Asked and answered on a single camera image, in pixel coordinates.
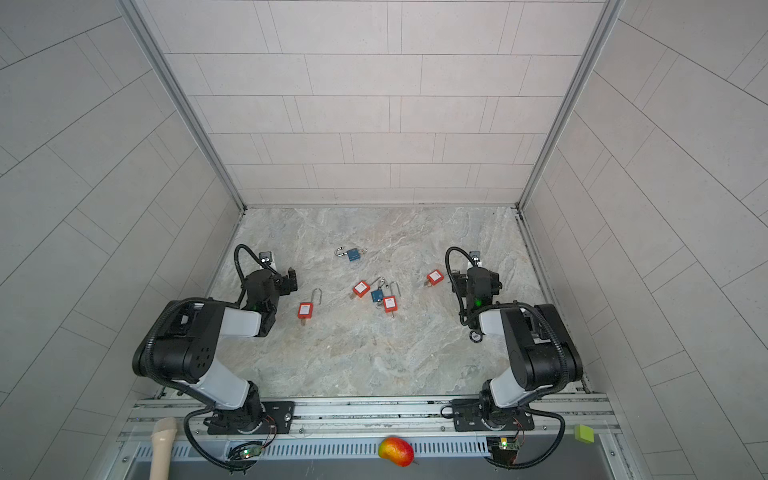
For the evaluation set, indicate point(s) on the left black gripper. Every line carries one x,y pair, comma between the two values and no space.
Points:
288,280

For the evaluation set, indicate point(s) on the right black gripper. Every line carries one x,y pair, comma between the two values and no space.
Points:
459,283

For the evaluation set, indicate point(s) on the red padlock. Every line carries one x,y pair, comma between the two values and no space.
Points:
434,278
305,310
390,304
363,287

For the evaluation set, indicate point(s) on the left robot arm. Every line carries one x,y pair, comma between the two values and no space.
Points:
180,350

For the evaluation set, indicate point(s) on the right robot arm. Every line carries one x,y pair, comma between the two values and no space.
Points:
542,357

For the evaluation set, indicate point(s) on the blue padlock far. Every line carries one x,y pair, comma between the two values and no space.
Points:
352,254

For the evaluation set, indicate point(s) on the blue padlock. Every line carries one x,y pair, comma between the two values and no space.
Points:
377,296
352,254

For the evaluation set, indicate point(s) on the blue padlock centre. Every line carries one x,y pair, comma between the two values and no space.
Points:
377,296

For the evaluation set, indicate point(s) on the left circuit board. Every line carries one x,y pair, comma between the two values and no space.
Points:
246,452

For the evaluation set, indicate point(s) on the circuit board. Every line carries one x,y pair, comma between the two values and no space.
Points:
503,450
246,452

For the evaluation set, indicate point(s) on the right circuit board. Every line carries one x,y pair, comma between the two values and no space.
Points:
503,450

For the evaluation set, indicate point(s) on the green cube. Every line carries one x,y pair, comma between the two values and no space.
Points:
584,434

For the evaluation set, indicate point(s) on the mango fruit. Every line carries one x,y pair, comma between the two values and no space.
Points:
396,450

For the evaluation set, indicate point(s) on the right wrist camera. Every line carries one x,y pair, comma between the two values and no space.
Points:
475,258

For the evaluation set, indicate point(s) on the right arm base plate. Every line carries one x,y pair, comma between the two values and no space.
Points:
474,415

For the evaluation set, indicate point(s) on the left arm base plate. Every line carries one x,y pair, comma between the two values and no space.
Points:
270,417

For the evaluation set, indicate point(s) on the aluminium rail frame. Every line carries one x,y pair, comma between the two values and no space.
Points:
351,428

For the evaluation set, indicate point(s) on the beige wooden handle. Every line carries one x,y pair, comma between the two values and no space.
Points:
162,439

